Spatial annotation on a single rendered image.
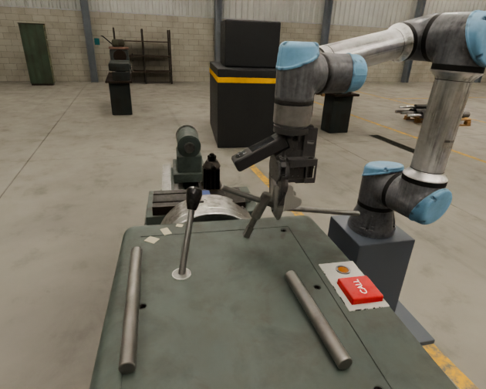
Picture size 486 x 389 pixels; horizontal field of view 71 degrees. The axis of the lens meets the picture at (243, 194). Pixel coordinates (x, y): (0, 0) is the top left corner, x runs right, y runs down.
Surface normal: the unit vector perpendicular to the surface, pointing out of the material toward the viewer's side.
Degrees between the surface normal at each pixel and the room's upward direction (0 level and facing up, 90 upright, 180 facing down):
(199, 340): 0
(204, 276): 0
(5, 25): 90
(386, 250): 90
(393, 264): 90
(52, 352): 0
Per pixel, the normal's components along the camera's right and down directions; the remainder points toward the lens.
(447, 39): -0.89, 0.12
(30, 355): 0.04, -0.91
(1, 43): 0.30, 0.40
